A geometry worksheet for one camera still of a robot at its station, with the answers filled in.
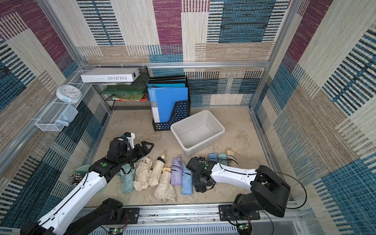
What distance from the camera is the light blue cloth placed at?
0.66 meters

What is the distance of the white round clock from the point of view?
2.41 ft

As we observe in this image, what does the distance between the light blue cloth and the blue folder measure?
15.4 inches

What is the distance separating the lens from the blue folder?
A: 91cm
